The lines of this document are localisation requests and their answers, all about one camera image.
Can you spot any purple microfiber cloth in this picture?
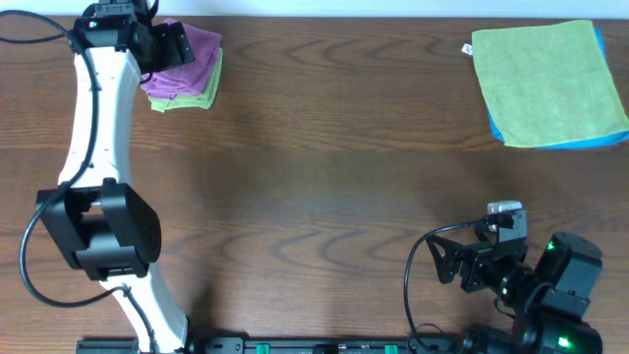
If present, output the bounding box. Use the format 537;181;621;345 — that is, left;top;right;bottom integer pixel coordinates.
148;24;222;87

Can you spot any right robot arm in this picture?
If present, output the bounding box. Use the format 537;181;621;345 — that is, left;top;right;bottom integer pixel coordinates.
428;232;603;354

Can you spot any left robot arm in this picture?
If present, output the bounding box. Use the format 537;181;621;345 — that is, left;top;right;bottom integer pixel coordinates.
36;1;195;353

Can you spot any folded purple cloth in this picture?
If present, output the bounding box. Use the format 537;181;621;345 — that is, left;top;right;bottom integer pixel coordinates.
142;82;214;100

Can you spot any folded green cloth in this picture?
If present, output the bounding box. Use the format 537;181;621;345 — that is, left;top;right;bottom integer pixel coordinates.
148;48;223;113

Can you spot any flat green cloth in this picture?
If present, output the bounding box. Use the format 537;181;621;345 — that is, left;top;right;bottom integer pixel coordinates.
471;20;628;149

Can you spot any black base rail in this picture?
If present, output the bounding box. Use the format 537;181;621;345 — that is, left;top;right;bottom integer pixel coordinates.
76;335;473;354

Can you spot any left black cable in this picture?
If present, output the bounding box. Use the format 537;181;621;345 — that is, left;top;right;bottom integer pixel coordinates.
0;0;161;354

